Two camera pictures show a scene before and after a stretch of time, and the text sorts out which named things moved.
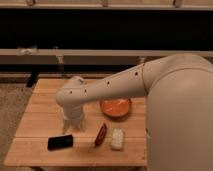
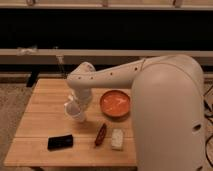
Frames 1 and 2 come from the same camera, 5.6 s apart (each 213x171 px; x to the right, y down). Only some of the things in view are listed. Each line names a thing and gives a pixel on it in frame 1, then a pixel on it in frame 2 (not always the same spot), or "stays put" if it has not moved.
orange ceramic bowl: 116,107 stays put
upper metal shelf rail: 109,5 stays put
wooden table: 115,132 stays put
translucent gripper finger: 80,123 to 83,113
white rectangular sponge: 117,139 stays put
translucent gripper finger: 66,126 to 71,100
